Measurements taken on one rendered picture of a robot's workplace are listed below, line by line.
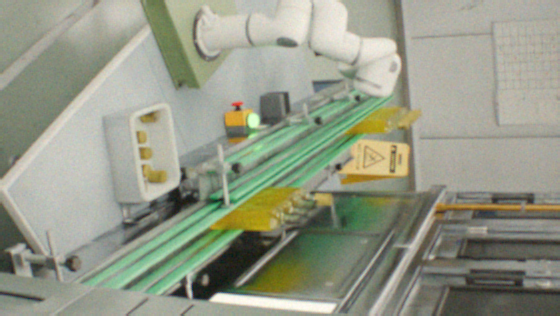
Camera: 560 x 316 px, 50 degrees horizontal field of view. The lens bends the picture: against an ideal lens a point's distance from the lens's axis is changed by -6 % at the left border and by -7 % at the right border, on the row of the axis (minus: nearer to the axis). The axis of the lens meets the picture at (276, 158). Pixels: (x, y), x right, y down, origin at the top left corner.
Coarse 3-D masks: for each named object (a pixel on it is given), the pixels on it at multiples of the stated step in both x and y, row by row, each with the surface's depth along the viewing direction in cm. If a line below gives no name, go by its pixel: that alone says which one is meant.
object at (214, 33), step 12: (204, 12) 177; (204, 24) 177; (216, 24) 176; (228, 24) 174; (240, 24) 172; (204, 36) 178; (216, 36) 176; (228, 36) 174; (240, 36) 173; (204, 48) 180; (216, 48) 180; (228, 48) 179
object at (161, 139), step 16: (144, 112) 155; (160, 112) 166; (144, 128) 167; (160, 128) 167; (144, 144) 167; (160, 144) 168; (144, 160) 167; (160, 160) 169; (176, 160) 168; (176, 176) 169; (144, 192) 155; (160, 192) 161
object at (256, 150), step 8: (328, 104) 259; (336, 104) 258; (344, 104) 254; (312, 112) 243; (320, 112) 244; (328, 112) 240; (288, 128) 218; (296, 128) 216; (304, 128) 216; (272, 136) 207; (280, 136) 207; (288, 136) 204; (256, 144) 198; (264, 144) 198; (272, 144) 195; (280, 144) 198; (240, 152) 189; (248, 152) 189; (256, 152) 187; (264, 152) 188; (224, 160) 181; (232, 160) 181; (240, 160) 179; (248, 160) 179
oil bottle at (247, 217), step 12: (228, 216) 172; (240, 216) 170; (252, 216) 169; (264, 216) 167; (276, 216) 166; (228, 228) 173; (240, 228) 171; (252, 228) 170; (264, 228) 168; (276, 228) 167
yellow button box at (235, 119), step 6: (228, 114) 208; (234, 114) 207; (240, 114) 206; (246, 114) 208; (228, 120) 209; (234, 120) 208; (240, 120) 207; (228, 126) 209; (234, 126) 209; (240, 126) 208; (246, 126) 208; (228, 132) 210; (234, 132) 209; (240, 132) 208
